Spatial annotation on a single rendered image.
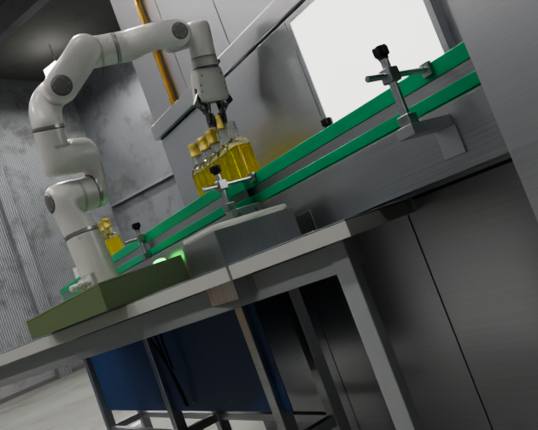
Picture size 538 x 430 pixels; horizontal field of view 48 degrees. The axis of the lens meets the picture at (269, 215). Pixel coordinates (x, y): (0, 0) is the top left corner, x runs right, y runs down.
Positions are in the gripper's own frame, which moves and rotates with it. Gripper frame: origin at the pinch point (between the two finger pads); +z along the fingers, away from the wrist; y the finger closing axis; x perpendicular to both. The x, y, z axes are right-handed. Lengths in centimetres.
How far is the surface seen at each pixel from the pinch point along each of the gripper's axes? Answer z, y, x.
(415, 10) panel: -12, -12, 67
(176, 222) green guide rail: 28.0, 13.5, -13.6
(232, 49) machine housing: -20.4, -12.8, -2.5
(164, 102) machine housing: -12, -15, -57
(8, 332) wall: 291, -146, -1121
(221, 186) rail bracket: 17.9, 15.8, 19.7
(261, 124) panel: 3.9, -12.0, 5.3
